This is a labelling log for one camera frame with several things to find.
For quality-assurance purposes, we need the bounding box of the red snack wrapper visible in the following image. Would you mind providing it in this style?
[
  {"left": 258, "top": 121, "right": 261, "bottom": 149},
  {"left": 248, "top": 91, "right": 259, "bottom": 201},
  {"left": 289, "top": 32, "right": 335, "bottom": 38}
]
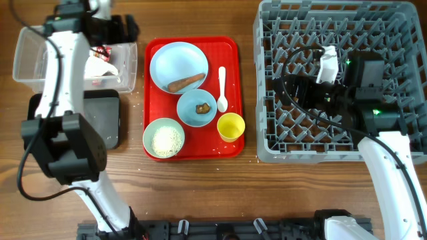
[{"left": 91, "top": 46, "right": 111, "bottom": 62}]

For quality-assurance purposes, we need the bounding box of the white napkin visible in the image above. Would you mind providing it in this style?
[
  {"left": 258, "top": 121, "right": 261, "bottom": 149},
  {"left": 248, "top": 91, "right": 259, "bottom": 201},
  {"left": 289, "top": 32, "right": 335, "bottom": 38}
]
[{"left": 84, "top": 56, "right": 119, "bottom": 80}]

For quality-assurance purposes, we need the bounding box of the yellow plastic cup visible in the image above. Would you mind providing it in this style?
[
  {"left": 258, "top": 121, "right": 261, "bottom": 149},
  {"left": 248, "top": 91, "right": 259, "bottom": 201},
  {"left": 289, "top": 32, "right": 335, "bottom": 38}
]
[{"left": 217, "top": 113, "right": 246, "bottom": 143}]

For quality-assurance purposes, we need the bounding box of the white plastic spoon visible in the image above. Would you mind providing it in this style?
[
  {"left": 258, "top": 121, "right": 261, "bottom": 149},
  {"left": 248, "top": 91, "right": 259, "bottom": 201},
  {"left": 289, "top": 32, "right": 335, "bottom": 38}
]
[{"left": 217, "top": 67, "right": 228, "bottom": 113}]

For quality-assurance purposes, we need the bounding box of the brown mushroom piece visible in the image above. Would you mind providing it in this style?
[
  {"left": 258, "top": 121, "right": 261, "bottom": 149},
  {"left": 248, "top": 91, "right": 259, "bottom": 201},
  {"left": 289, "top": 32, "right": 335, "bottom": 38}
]
[{"left": 195, "top": 103, "right": 211, "bottom": 115}]

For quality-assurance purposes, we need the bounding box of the light green bowl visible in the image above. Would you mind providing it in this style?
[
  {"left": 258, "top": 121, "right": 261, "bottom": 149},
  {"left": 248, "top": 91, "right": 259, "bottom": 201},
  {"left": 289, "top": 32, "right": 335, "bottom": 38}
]
[{"left": 143, "top": 118, "right": 185, "bottom": 159}]

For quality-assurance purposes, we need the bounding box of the small light blue plate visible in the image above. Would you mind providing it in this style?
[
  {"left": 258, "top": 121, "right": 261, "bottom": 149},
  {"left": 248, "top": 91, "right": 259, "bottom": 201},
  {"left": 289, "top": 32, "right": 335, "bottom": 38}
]
[{"left": 177, "top": 89, "right": 217, "bottom": 127}]

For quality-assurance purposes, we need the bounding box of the white rice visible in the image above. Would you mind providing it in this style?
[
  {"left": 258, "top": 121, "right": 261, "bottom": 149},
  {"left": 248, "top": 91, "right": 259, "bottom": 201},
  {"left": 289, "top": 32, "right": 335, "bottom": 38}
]
[{"left": 151, "top": 126, "right": 183, "bottom": 158}]

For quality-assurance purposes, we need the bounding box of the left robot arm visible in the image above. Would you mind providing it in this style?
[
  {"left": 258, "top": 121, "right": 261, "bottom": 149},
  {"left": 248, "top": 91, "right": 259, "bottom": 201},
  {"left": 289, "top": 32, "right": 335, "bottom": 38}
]
[{"left": 17, "top": 12, "right": 145, "bottom": 239}]

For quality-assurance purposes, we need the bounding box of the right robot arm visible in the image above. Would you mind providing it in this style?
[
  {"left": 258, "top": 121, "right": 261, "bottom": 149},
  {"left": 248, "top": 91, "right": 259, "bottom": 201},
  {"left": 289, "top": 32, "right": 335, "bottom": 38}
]
[{"left": 273, "top": 47, "right": 426, "bottom": 239}]

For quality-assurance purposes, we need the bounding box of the clear plastic waste bin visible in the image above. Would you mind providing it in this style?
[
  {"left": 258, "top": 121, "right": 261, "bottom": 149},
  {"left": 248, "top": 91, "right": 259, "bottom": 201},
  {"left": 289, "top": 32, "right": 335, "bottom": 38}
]
[{"left": 13, "top": 27, "right": 137, "bottom": 93}]

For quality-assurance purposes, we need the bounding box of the grey dishwasher rack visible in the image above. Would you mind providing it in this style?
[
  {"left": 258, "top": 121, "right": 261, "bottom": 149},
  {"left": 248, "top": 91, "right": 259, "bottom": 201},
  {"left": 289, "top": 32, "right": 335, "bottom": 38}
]
[{"left": 253, "top": 1, "right": 426, "bottom": 164}]

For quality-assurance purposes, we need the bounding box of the black food waste tray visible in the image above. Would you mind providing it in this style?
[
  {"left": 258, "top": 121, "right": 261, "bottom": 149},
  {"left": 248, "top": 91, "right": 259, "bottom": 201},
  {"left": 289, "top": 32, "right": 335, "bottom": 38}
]
[{"left": 23, "top": 88, "right": 121, "bottom": 154}]

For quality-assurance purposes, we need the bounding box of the large light blue plate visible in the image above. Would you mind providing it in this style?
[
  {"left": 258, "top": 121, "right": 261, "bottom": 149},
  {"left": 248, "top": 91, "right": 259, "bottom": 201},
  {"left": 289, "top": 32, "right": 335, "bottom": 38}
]
[{"left": 149, "top": 41, "right": 209, "bottom": 95}]

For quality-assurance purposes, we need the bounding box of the red serving tray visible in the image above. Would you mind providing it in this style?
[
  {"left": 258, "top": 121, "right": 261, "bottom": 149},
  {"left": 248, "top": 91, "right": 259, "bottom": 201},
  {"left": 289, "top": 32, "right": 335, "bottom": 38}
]
[{"left": 143, "top": 36, "right": 245, "bottom": 161}]

